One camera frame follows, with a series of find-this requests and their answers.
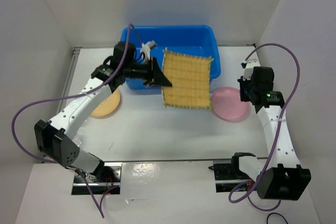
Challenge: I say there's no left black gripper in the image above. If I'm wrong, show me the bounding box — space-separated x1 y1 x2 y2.
124 57 172 88

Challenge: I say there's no pink plastic plate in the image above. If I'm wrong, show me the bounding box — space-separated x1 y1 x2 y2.
211 87 250 122

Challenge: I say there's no bamboo woven mat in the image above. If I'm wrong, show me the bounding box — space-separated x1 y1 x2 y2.
161 49 213 109

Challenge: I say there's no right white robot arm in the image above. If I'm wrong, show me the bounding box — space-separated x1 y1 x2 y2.
230 66 311 201

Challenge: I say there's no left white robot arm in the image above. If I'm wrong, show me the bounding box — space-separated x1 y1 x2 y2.
34 40 172 182

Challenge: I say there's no blue plastic bin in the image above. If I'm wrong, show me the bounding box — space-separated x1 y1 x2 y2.
120 25 221 80

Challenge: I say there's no orange plastic plate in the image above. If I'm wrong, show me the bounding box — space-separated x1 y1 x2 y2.
91 90 121 118

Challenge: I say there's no clear plastic cup near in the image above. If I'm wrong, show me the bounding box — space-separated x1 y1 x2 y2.
72 132 83 148

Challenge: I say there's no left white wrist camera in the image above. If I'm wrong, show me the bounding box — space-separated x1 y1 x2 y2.
140 40 157 63

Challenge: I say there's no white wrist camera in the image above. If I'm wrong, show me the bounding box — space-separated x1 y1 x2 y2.
140 40 157 63
241 59 260 81

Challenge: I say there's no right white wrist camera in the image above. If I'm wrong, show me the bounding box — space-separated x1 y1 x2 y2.
241 59 260 81

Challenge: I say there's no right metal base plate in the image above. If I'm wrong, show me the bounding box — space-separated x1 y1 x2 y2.
208 159 254 193

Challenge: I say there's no metal base plate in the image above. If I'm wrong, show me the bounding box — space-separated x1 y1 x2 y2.
208 159 254 193
71 162 122 195

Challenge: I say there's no black cable on floor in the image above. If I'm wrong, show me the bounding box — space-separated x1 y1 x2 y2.
266 212 289 224

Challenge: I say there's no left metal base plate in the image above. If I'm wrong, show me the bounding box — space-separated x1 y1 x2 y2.
71 162 122 195

